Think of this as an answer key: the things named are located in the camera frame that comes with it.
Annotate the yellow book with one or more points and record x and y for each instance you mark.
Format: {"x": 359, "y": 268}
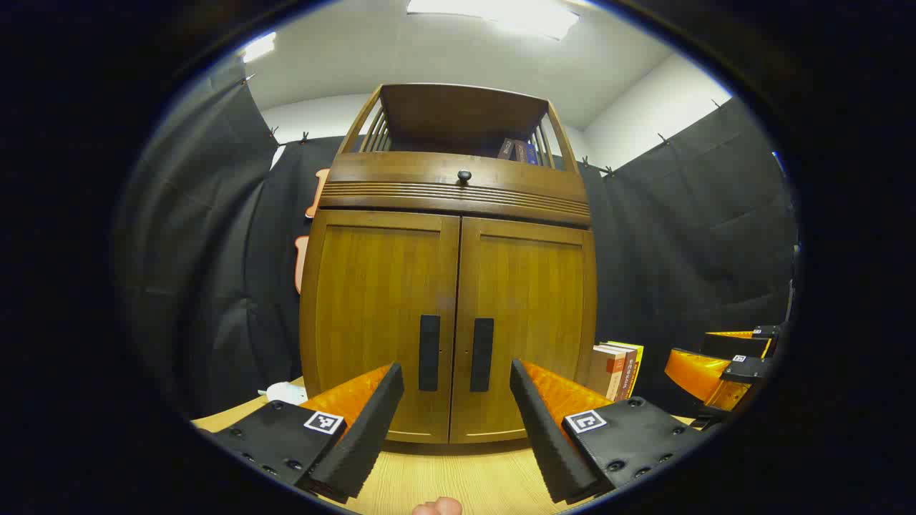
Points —
{"x": 639, "y": 356}

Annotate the dark brown book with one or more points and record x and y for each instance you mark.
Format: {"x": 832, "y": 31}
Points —
{"x": 506, "y": 148}

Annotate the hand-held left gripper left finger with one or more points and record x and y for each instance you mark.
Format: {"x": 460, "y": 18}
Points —
{"x": 365, "y": 436}

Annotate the black backdrop cloth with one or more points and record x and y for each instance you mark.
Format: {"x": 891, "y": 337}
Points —
{"x": 680, "y": 250}

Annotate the wooden double-door shoe cabinet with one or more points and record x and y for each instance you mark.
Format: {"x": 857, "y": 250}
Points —
{"x": 429, "y": 114}

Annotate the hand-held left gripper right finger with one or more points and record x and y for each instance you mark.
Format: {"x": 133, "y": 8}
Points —
{"x": 547, "y": 436}

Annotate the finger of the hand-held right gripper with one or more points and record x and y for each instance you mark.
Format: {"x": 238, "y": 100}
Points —
{"x": 698, "y": 372}
{"x": 737, "y": 335}

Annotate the wooden cabinet door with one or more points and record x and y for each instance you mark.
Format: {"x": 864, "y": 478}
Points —
{"x": 537, "y": 300}
{"x": 365, "y": 300}

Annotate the large ceiling light panel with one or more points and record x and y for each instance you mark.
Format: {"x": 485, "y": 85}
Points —
{"x": 501, "y": 14}

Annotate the beige book with orange band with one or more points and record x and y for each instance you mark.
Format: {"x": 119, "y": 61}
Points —
{"x": 601, "y": 372}

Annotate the maroon book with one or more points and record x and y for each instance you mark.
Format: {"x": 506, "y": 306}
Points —
{"x": 522, "y": 151}

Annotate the white crumpled tissue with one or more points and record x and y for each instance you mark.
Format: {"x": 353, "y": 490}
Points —
{"x": 283, "y": 393}

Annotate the small ceiling light panel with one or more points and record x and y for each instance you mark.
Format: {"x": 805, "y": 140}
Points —
{"x": 258, "y": 47}

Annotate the wooden ribbed drawer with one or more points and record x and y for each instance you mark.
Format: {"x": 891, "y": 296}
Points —
{"x": 401, "y": 172}

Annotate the blue book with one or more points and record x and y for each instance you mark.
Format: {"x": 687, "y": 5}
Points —
{"x": 532, "y": 155}

